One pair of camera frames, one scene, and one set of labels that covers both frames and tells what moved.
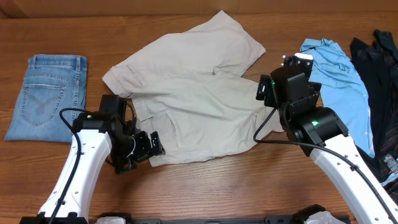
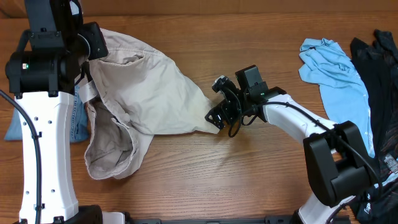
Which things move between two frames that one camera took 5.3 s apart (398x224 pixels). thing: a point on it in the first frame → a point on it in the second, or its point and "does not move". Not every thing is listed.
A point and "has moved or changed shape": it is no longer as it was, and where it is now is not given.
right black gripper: [316, 87] → [223, 109]
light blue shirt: [342, 89] does not move
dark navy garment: [377, 62] does not move
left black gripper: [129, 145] → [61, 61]
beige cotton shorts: [189, 88] has moved or changed shape
